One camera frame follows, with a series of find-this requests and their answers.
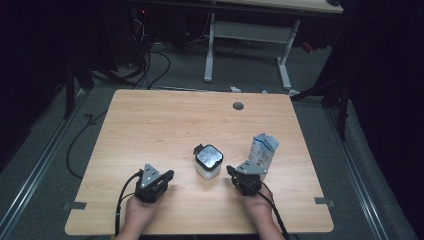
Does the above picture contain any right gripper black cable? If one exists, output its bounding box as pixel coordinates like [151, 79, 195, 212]
[255, 181, 290, 240]

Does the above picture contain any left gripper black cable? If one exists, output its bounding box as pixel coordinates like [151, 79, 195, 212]
[114, 170, 143, 236]

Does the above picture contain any metal floor rail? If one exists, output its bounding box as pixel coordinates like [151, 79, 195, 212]
[0, 89, 91, 231]
[324, 108, 389, 240]

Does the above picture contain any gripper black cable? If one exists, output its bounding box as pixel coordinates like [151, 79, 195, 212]
[255, 181, 290, 240]
[114, 170, 143, 236]

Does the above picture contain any white and blue packet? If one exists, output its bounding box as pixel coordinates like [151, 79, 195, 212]
[247, 133, 280, 175]

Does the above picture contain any long black floor cable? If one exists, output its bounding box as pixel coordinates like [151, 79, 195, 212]
[65, 109, 109, 180]

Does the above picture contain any person's left hand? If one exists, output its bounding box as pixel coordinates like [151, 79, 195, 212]
[125, 195, 161, 233]

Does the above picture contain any desk with grey metal frame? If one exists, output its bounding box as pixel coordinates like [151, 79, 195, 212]
[203, 0, 344, 98]

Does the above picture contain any grey tape piece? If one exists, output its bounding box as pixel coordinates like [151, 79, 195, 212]
[314, 196, 335, 207]
[63, 201, 88, 212]

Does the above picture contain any black tripod stand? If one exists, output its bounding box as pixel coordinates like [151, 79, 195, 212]
[289, 76, 354, 141]

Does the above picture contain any black floor cable bundle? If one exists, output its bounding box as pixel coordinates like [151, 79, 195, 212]
[89, 43, 172, 90]

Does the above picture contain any person's right hand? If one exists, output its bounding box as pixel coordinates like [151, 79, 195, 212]
[240, 185, 276, 224]

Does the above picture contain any glass jar with black lid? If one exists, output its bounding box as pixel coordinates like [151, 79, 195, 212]
[193, 143, 225, 181]

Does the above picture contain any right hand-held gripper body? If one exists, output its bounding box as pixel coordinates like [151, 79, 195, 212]
[232, 159, 269, 197]

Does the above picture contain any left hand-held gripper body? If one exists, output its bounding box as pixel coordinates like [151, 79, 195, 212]
[134, 163, 170, 204]

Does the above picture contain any black metal stand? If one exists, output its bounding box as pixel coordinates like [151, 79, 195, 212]
[63, 56, 96, 120]

